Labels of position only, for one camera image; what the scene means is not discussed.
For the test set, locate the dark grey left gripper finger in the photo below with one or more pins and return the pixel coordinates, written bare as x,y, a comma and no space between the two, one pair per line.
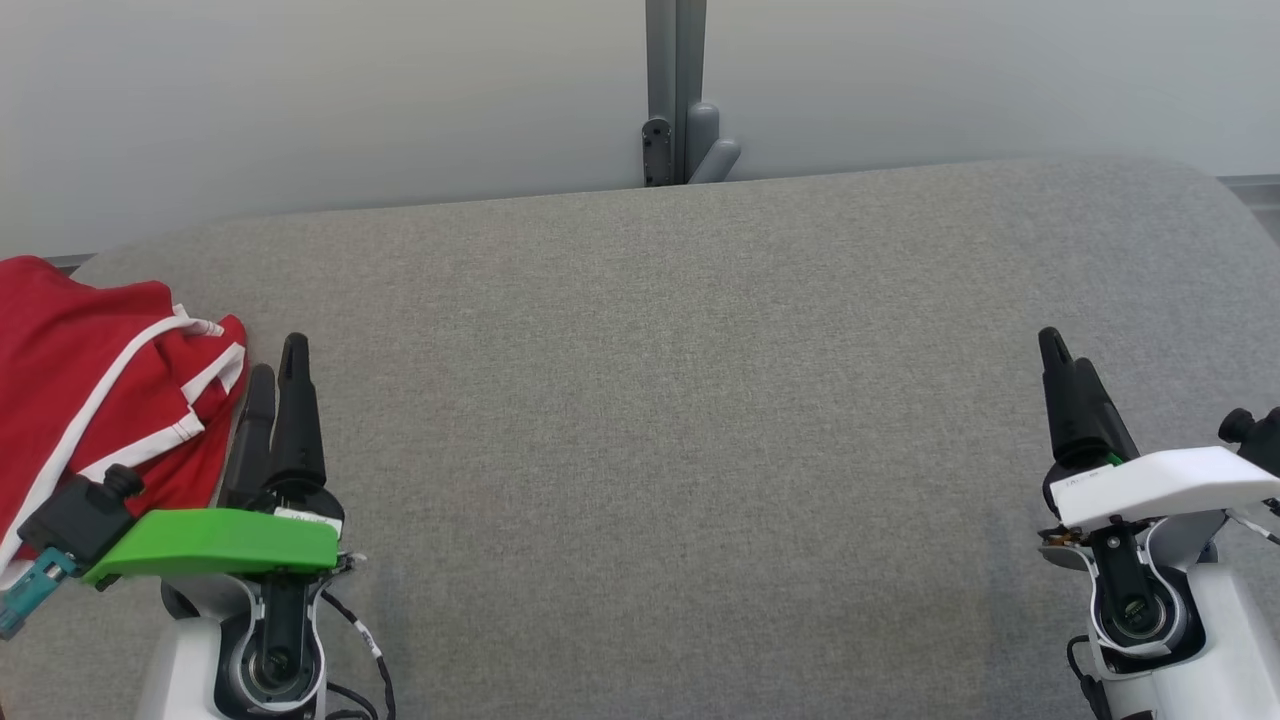
298,430
250,450

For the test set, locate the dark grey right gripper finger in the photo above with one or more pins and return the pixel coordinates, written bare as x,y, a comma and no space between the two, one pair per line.
1105,430
1062,400

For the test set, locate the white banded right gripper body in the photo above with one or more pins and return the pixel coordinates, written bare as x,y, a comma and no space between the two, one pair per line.
1170,485

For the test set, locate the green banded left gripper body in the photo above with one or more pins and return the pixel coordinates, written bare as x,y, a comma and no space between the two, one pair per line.
220,540

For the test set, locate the red shorts with white trim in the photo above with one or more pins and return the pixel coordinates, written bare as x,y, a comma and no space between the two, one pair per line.
80,350

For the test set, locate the grey fabric sofa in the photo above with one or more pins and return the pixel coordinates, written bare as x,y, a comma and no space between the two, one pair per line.
650,400

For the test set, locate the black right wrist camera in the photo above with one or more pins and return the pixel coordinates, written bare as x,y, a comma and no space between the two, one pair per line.
1262,435

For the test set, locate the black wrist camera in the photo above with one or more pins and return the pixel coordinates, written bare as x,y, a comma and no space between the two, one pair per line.
75,520
1262,435

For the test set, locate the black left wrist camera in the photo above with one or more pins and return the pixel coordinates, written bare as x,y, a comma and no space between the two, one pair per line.
75,520

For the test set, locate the dark grey post bracket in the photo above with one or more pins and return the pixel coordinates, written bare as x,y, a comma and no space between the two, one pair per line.
657,150

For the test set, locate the grey metal partition post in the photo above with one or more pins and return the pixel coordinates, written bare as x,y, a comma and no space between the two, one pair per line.
675,60

